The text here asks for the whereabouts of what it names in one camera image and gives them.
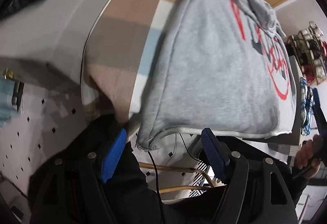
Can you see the brass tube frame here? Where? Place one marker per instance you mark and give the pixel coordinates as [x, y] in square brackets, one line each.
[166, 167]

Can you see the brown blue checked blanket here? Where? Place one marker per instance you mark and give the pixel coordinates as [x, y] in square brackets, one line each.
[127, 35]

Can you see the grey nightstand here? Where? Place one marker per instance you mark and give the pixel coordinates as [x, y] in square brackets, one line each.
[51, 30]

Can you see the person's black clothing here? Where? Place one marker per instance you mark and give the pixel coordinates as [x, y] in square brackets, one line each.
[143, 201]

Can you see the person's right hand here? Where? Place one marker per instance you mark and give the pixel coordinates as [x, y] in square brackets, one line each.
[305, 156]

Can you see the blue checked shirt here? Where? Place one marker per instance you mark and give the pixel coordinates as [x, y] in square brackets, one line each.
[305, 109]

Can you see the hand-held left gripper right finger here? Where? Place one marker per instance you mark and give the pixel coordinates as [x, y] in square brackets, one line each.
[213, 155]

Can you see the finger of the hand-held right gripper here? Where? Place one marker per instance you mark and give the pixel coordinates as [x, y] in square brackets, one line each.
[316, 99]

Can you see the grey sweatshirt with red print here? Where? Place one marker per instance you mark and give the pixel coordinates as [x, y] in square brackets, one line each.
[209, 60]

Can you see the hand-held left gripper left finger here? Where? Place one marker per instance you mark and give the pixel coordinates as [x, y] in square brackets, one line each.
[113, 155]

